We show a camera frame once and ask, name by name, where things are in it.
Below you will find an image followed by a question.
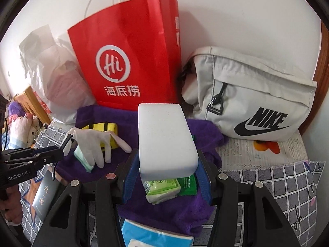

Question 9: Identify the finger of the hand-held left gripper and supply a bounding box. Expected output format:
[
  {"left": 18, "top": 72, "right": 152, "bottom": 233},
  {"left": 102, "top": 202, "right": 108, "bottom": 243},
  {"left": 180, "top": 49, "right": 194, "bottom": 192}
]
[{"left": 28, "top": 133, "right": 75, "bottom": 166}]

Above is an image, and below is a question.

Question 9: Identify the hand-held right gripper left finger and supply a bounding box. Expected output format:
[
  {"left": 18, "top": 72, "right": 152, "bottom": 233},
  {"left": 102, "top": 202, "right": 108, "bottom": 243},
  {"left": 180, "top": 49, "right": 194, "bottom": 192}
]
[{"left": 32, "top": 148, "right": 141, "bottom": 247}]

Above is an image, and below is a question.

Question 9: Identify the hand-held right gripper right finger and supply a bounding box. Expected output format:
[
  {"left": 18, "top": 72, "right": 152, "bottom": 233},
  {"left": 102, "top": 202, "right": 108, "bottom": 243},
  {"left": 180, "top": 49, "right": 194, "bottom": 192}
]
[{"left": 197, "top": 149, "right": 299, "bottom": 247}]

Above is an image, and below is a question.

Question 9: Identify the dark green wipes packet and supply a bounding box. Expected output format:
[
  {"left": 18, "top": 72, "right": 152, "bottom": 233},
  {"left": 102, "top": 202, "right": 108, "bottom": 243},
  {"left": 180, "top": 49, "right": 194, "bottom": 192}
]
[{"left": 177, "top": 134, "right": 198, "bottom": 196}]

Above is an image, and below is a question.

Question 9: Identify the mint green cloth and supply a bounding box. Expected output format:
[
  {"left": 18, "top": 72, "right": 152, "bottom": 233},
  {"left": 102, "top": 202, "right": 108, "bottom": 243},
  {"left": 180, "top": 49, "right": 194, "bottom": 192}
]
[{"left": 74, "top": 145, "right": 95, "bottom": 172}]

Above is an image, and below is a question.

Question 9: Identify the light green wipes packet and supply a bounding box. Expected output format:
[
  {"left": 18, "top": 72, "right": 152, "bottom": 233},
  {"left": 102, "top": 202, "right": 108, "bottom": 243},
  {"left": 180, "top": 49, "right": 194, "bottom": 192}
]
[{"left": 142, "top": 177, "right": 182, "bottom": 205}]

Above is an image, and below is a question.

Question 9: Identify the white glove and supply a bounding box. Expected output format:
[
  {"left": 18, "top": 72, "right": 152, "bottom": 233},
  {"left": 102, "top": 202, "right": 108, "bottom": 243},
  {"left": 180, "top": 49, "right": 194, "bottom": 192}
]
[{"left": 63, "top": 127, "right": 133, "bottom": 170}]

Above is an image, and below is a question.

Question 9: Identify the white sponge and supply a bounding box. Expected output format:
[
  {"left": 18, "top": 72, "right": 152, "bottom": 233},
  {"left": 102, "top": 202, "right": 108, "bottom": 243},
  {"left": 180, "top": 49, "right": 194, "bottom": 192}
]
[{"left": 138, "top": 103, "right": 199, "bottom": 181}]

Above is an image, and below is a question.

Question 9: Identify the yellow pouch with black straps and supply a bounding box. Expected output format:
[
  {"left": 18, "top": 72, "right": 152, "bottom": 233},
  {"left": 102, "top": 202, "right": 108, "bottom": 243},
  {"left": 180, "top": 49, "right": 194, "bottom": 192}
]
[{"left": 81, "top": 122, "right": 119, "bottom": 151}]

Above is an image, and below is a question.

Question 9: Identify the person's left hand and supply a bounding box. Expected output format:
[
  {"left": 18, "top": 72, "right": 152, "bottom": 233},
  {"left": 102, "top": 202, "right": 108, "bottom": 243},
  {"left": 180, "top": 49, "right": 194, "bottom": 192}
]
[{"left": 0, "top": 183, "right": 25, "bottom": 220}]

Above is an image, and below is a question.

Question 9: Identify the floral pastel quilt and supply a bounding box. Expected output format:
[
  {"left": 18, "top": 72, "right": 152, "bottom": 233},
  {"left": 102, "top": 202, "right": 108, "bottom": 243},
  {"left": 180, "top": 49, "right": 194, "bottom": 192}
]
[{"left": 1, "top": 113, "right": 42, "bottom": 150}]

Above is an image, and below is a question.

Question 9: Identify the dark green tea box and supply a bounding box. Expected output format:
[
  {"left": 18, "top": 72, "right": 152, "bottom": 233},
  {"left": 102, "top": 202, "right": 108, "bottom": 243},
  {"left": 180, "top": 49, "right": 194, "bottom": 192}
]
[{"left": 32, "top": 177, "right": 63, "bottom": 220}]

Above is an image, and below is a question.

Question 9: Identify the white cartoon print sheet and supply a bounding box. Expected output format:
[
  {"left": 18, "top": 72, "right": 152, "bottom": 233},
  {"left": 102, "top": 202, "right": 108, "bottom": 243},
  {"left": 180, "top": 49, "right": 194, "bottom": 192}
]
[{"left": 221, "top": 129, "right": 309, "bottom": 171}]

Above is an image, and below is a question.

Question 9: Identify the purple towel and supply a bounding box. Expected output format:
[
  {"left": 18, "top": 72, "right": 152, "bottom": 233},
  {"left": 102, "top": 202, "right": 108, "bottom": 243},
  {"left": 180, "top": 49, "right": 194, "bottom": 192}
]
[{"left": 55, "top": 105, "right": 229, "bottom": 237}]

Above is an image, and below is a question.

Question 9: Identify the blue tissue pack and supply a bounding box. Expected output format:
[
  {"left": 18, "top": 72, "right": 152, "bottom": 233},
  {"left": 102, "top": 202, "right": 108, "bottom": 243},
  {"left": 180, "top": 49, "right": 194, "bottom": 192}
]
[{"left": 121, "top": 219, "right": 193, "bottom": 247}]

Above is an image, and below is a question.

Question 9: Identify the purple plush toy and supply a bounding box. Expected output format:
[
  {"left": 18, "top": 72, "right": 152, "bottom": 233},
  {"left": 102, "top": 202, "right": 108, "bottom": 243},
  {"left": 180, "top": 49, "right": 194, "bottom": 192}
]
[{"left": 7, "top": 101, "right": 25, "bottom": 116}]

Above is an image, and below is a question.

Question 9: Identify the wooden headboard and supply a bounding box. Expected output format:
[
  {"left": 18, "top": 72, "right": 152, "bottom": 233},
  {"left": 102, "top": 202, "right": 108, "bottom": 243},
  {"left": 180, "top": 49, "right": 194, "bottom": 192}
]
[{"left": 14, "top": 85, "right": 52, "bottom": 125}]

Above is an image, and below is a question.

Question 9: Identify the grey checked blanket with stars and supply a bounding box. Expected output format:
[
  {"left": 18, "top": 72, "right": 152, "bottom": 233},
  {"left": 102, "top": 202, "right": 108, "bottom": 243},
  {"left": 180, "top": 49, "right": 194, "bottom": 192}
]
[{"left": 18, "top": 123, "right": 327, "bottom": 247}]

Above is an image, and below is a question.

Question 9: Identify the white plastic shopping bag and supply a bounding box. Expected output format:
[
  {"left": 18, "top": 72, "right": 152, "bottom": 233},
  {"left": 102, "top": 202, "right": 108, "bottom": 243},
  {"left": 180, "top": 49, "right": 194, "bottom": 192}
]
[{"left": 19, "top": 24, "right": 97, "bottom": 124}]

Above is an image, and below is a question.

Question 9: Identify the grey waist bag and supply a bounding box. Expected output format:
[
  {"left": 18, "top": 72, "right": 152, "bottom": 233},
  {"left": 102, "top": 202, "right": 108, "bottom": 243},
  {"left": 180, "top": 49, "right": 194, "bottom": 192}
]
[{"left": 180, "top": 46, "right": 318, "bottom": 142}]

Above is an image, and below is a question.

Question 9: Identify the red paper bag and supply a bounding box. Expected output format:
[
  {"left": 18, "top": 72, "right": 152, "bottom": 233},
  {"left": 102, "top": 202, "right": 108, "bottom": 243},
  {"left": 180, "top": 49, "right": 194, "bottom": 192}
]
[{"left": 67, "top": 0, "right": 182, "bottom": 112}]

